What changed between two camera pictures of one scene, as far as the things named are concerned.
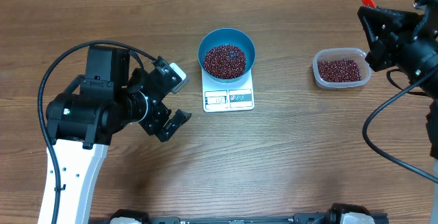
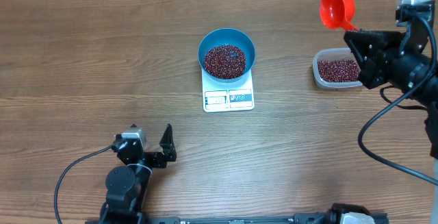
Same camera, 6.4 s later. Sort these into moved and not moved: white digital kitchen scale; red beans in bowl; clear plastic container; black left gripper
Moved: black left gripper
Not moved: clear plastic container; white digital kitchen scale; red beans in bowl
